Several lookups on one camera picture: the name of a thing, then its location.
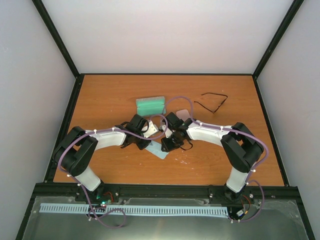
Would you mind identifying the black cage frame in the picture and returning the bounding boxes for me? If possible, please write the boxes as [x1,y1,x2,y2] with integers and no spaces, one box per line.
[16,0,303,240]

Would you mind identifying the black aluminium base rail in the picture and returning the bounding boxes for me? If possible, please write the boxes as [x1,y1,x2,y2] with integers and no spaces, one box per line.
[31,182,301,204]

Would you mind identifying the blue cleaning cloth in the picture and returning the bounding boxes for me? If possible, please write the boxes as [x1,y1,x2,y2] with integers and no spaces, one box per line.
[145,140,169,160]

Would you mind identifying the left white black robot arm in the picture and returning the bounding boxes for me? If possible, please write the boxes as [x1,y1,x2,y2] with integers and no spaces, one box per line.
[52,114,151,202]

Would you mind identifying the black frame glasses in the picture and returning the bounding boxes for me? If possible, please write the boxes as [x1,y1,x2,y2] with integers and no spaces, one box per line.
[193,92,229,114]

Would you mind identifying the purple cable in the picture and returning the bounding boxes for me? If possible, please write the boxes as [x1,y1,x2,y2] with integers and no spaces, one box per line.
[163,95,270,224]
[56,114,166,229]

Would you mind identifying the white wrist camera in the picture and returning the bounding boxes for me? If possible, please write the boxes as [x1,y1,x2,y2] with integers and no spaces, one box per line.
[141,120,159,138]
[159,119,168,133]

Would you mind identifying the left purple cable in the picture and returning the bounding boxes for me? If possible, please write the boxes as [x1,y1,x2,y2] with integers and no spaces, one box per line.
[56,114,166,229]

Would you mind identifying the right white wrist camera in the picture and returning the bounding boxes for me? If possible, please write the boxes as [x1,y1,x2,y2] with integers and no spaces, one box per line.
[159,119,168,133]

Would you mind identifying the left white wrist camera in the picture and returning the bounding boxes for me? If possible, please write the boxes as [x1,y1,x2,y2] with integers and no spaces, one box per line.
[141,120,159,138]

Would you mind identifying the blue slotted cable duct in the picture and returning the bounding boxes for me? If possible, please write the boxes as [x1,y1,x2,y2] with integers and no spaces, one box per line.
[38,203,229,218]

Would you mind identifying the pink glasses case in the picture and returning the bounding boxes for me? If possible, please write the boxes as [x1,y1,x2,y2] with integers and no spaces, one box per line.
[175,109,191,122]

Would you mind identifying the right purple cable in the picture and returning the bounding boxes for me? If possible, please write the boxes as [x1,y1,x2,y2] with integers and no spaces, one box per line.
[163,95,270,224]

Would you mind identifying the grey glasses case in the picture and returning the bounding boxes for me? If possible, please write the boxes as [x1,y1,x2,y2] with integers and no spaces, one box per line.
[136,96,166,117]

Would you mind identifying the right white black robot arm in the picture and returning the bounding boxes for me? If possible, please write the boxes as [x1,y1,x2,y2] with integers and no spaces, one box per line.
[160,112,269,202]

